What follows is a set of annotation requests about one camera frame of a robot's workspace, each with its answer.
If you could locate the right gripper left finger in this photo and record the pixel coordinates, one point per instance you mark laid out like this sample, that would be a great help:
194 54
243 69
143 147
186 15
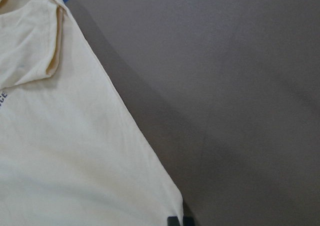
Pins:
172 221

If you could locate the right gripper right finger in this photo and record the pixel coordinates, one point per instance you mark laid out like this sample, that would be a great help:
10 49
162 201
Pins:
188 221

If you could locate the beige long-sleeve printed shirt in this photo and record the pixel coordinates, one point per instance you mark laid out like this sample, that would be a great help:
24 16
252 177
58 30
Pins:
70 151

